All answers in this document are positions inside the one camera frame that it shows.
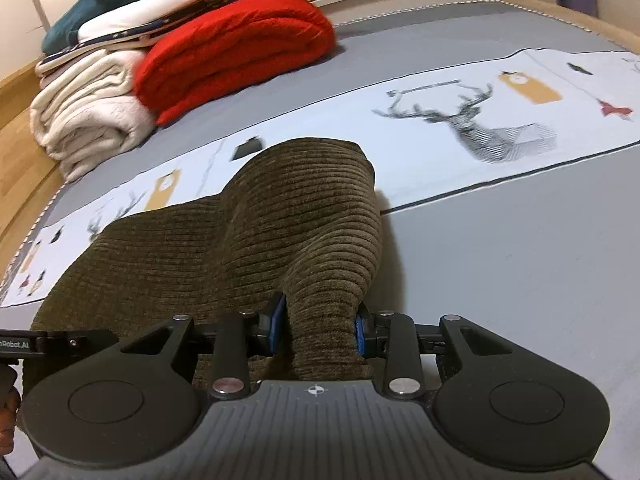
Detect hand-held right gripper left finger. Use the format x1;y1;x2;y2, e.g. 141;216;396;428
119;292;288;402

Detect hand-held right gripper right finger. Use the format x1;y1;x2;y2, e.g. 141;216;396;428
354;310;521;402

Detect brown corduroy pants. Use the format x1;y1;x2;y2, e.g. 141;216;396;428
30;136;386;396

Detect person's left hand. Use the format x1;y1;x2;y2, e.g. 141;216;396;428
0;392;23;458

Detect white folded fleece blanket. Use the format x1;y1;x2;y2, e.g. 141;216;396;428
29;49;159;184

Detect red folded blanket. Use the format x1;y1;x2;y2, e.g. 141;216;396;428
132;0;336;127

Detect white navy-trimmed folded quilt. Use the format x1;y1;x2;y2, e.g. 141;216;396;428
36;0;249;77

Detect blue shark plush toy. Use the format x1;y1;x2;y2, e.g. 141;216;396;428
41;0;306;56

